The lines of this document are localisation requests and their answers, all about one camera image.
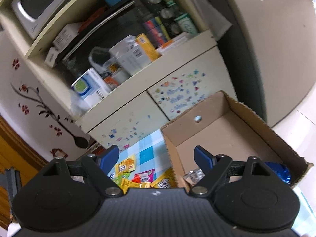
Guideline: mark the silver foil snack bag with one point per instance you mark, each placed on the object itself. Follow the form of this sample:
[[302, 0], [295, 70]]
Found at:
[[194, 176]]

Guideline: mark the dark blue snack bag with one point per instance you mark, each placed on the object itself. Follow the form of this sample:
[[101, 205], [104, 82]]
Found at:
[[280, 170]]

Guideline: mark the yellow waffle snack bag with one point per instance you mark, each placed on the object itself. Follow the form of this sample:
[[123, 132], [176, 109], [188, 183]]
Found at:
[[165, 181]]

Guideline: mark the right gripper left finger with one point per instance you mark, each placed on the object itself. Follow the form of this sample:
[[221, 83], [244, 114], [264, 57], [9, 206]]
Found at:
[[97, 169]]

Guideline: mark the white refrigerator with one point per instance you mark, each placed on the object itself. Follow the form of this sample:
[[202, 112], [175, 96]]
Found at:
[[281, 37]]

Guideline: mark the white barcode box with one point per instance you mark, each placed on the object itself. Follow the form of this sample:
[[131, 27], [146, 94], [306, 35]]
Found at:
[[130, 55]]

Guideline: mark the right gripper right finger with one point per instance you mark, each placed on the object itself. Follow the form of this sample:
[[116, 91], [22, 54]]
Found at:
[[215, 169]]

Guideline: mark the white microwave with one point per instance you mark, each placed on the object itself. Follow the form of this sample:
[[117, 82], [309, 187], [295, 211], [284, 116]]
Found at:
[[35, 14]]

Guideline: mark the cream sticker cabinet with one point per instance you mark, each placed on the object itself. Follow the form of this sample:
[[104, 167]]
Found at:
[[146, 101]]

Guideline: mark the green snack bag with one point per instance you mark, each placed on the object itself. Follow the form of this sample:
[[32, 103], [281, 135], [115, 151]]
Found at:
[[118, 179]]

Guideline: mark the white blue tissue box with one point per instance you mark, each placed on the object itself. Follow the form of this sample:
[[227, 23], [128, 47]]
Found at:
[[91, 88]]

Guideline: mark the cardboard box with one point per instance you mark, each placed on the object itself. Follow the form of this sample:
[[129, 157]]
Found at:
[[223, 125]]

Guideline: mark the red house wall switch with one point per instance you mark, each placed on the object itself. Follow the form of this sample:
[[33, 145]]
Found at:
[[57, 152]]

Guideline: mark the wooden door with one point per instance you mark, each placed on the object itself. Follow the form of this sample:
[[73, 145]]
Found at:
[[19, 163]]

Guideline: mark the blue checkered tablecloth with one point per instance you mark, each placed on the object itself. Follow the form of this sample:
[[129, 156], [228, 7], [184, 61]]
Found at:
[[150, 154]]

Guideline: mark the small yellow snack bag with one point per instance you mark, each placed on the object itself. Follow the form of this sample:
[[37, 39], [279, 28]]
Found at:
[[128, 165]]

